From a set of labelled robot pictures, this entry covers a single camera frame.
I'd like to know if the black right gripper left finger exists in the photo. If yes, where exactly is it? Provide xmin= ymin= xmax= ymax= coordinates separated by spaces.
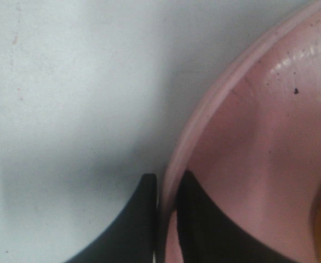
xmin=68 ymin=174 xmax=157 ymax=263

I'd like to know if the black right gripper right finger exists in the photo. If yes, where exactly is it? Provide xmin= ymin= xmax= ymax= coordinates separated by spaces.
xmin=176 ymin=171 xmax=317 ymax=262

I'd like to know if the pink round plate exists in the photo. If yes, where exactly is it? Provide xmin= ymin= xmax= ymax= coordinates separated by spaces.
xmin=157 ymin=1 xmax=321 ymax=262

